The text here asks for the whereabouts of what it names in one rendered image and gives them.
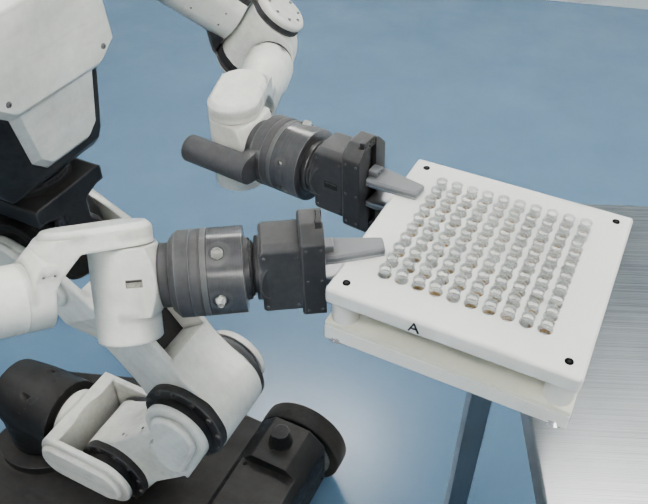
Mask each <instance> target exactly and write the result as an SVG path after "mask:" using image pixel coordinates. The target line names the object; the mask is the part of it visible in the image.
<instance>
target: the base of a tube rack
mask: <svg viewBox="0 0 648 504"><path fill-rule="evenodd" d="M325 337H327V338H329V339H331V337H333V338H336V339H338V340H340V343H342V344H345V345H347V346H350V347H353V348H355V349H358V350H360V351H363V352H366V353H368V354H371V355H373V356H376V357H379V358H381V359H384V360H386V361H389V362H392V363H394V364H397V365H399V366H402V367H405V368H407V369H410V370H412V371H415V372H418V373H420V374H423V375H425V376H428V377H431V378H433V379H436V380H439V381H441V382H444V383H446V384H449V385H452V386H454V387H457V388H459V389H462V390H465V391H467V392H470V393H472V394H475V395H478V396H480V397H483V398H485V399H488V400H491V401H493V402H496V403H498V404H501V405H504V406H506V407H509V408H511V409H514V410H517V411H519V412H522V413H524V414H527V415H530V416H532V417H535V418H537V419H540V420H543V421H545V422H547V420H550V421H553V422H555V423H557V424H556V426H558V427H561V428H563V429H566V427H567V424H568V422H569V419H570V416H571V413H572V410H573V407H574V403H575V400H576V397H577V394H578V393H575V395H574V398H573V401H572V402H571V403H570V404H569V405H567V406H563V407H560V406H555V405H552V404H550V403H549V402H548V401H547V400H546V399H545V398H544V396H543V387H544V384H545V381H542V380H539V379H536V378H534V377H531V376H528V375H525V374H523V373H520V372H517V371H514V370H512V369H509V368H506V367H504V366H501V365H498V364H495V363H493V362H490V361H487V360H484V359H482V358H479V357H476V356H474V355H471V354H468V353H465V352H463V351H460V350H457V349H454V348H452V347H449V346H446V345H443V344H441V343H438V342H435V341H433V340H430V339H427V338H424V337H422V336H419V335H416V334H413V333H411V332H408V331H405V330H403V329H400V328H397V327H394V326H392V325H389V324H386V323H383V322H381V321H378V320H375V319H372V318H370V317H367V316H364V315H362V314H359V319H358V321H357V322H356V323H354V324H352V325H349V326H342V325H339V324H337V323H336V322H335V321H334V320H333V318H332V312H331V313H330V315H329V316H328V317H327V319H326V320H325Z"/></svg>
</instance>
